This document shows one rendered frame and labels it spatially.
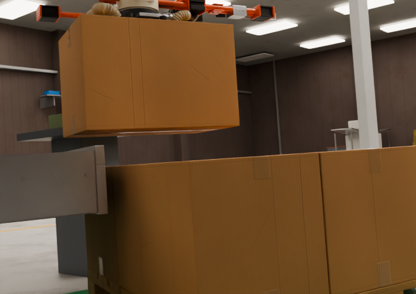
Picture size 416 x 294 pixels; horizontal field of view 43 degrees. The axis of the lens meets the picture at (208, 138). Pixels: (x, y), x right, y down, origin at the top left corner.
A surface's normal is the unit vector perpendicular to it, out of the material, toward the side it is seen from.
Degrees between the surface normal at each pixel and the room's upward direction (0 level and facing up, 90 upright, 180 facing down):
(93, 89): 90
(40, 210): 90
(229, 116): 90
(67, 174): 90
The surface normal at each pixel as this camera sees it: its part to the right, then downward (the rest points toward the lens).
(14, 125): 0.78, -0.08
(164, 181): -0.88, 0.04
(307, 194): 0.47, -0.07
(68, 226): -0.62, 0.01
